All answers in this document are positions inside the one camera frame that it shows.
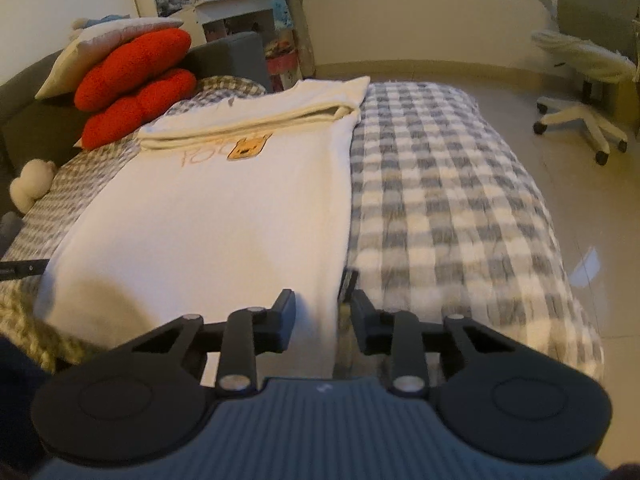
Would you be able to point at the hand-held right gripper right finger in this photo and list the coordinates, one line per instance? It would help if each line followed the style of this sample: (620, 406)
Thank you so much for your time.
(364, 325)

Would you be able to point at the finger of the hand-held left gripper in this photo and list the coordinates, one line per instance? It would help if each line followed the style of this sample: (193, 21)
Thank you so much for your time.
(34, 269)

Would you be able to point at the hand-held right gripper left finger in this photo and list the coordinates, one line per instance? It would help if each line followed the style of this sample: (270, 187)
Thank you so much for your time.
(285, 322)

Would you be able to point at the cream white printed T-shirt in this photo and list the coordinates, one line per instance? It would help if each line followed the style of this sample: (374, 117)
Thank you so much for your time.
(210, 220)

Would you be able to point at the grey folded garment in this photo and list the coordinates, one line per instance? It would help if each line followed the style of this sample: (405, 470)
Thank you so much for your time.
(10, 232)

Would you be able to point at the white plush toy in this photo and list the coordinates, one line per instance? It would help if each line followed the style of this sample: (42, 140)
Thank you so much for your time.
(32, 180)

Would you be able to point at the grey white checkered blanket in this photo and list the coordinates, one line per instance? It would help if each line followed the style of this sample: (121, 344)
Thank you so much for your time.
(440, 200)

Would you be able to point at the pale grey pillow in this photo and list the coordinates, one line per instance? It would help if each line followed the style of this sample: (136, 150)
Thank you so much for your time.
(100, 45)

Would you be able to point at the light blue cloth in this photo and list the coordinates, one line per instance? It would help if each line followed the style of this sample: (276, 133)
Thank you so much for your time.
(97, 20)

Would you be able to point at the row of colourful books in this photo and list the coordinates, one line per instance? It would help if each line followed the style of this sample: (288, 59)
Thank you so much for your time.
(280, 62)

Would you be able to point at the dark grey sofa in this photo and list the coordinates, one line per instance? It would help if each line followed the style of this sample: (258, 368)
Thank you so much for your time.
(225, 57)

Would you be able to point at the white office chair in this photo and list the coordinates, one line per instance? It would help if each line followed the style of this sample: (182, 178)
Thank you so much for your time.
(585, 120)

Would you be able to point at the patterned grey curtain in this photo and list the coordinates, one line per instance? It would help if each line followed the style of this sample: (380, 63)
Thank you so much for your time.
(303, 20)

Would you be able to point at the white side table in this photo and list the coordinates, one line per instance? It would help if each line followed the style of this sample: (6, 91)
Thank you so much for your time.
(235, 7)

